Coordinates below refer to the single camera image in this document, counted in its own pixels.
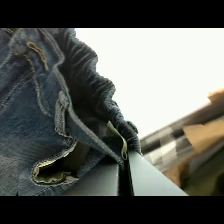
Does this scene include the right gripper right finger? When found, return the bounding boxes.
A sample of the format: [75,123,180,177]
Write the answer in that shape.
[125,150,188,197]

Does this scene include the blue jeans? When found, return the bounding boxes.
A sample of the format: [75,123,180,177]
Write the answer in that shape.
[0,27,143,197]

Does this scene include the checked shirt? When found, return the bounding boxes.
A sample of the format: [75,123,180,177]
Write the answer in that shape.
[139,125,201,173]

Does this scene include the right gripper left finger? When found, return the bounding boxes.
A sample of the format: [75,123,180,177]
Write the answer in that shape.
[63,159,128,197]

